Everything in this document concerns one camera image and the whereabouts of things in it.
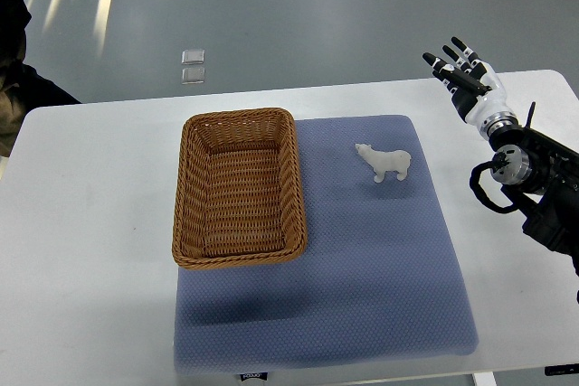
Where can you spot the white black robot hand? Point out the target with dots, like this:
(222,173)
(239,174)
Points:
(477,93)

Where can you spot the black table control panel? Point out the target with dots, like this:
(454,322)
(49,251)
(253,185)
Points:
(565,369)

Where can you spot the clear floor tile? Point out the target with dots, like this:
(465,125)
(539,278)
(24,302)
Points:
(193,75)
(192,56)

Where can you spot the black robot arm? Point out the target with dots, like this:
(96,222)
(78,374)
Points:
(540,178)

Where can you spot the lower clear floor tile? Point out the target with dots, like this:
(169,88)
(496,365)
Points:
(193,75)

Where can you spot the upper clear floor tile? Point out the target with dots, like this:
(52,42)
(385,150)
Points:
(192,56)

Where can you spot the brown wicker basket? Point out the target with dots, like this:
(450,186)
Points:
(239,199)

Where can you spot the blue textured mat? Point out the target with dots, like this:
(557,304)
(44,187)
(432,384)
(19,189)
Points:
(379,278)

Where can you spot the black table label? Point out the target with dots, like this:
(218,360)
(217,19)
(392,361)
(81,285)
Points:
(254,376)

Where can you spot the white bear figurine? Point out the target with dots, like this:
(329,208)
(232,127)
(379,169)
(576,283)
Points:
(398,161)

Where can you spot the person in dark clothes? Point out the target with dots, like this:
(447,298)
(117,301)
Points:
(22,88)

